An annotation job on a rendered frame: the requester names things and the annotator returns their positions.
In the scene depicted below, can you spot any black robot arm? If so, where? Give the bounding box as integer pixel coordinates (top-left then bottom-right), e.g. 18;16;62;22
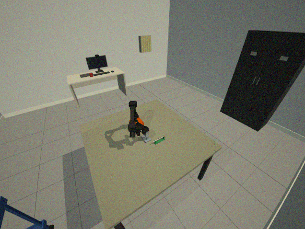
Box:
128;101;141;137

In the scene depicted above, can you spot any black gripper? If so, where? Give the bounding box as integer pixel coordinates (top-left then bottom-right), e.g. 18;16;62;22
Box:
136;122;149;135

